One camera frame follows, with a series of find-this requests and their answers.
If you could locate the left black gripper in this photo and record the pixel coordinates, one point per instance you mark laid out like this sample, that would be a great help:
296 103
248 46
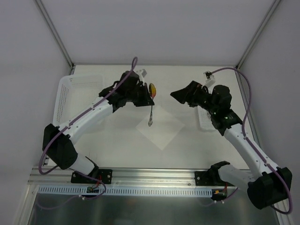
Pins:
142 94

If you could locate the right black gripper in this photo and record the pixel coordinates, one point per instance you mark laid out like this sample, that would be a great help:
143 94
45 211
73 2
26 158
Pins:
193 91

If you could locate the iridescent gold spoon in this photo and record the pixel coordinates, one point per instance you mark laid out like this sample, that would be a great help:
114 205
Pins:
153 92

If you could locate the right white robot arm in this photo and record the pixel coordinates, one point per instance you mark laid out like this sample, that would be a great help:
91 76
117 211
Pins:
267 184

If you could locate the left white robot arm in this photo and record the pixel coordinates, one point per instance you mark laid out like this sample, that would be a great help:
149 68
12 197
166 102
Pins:
59 141

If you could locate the white paper napkin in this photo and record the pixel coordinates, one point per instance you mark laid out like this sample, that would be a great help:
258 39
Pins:
163 129

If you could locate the small white perforated tray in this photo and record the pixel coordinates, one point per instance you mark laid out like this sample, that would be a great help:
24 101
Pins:
204 120

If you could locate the large white perforated basket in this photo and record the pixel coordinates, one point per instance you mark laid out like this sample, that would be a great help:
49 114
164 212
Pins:
75 93

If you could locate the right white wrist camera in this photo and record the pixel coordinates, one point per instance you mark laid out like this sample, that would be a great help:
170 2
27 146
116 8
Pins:
210 79

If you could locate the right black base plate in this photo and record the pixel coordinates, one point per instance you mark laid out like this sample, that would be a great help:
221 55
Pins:
207 178

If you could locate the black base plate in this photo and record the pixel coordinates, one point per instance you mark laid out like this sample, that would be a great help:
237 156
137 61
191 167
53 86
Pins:
103 175
207 178

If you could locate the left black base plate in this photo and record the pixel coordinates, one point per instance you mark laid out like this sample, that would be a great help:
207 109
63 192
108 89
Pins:
103 175

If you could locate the left aluminium frame post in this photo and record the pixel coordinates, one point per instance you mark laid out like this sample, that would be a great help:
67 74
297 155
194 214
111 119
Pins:
49 22

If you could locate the aluminium frame post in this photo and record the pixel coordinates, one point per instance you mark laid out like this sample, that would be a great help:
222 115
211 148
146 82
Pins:
49 22
258 32

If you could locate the white slotted cable duct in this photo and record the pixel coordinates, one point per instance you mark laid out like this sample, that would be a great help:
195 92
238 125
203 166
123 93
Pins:
126 191

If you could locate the right aluminium frame post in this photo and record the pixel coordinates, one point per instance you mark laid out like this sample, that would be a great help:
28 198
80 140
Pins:
258 32

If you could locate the aluminium mounting rail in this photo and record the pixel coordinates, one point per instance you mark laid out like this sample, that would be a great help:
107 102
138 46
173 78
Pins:
130 177

